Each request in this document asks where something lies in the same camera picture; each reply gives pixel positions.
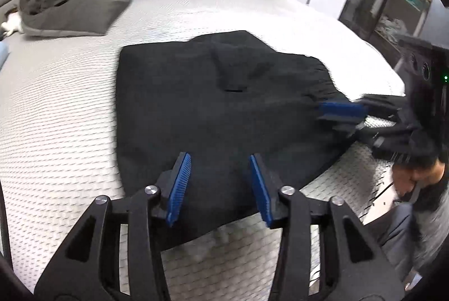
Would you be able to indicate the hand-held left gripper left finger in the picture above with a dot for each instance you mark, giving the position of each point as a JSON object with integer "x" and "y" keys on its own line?
{"x": 179, "y": 188}

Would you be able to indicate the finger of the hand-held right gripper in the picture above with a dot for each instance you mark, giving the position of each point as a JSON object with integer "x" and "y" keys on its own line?
{"x": 342, "y": 110}
{"x": 371, "y": 132}

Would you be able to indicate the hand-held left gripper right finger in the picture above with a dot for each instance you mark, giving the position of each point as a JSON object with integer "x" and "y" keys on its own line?
{"x": 261, "y": 192}

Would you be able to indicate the black pants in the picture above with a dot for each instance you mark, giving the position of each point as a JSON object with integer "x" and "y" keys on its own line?
{"x": 196, "y": 94}

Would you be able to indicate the person's right hand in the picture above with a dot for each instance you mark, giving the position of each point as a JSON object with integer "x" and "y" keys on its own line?
{"x": 410, "y": 178}

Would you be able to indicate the person's grey trousers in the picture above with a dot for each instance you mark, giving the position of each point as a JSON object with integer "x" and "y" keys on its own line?
{"x": 400, "y": 238}

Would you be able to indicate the light blue pillow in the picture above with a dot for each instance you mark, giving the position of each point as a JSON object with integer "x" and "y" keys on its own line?
{"x": 2, "y": 57}

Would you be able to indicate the white plush toy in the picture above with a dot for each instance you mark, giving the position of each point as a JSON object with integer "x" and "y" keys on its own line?
{"x": 12, "y": 24}

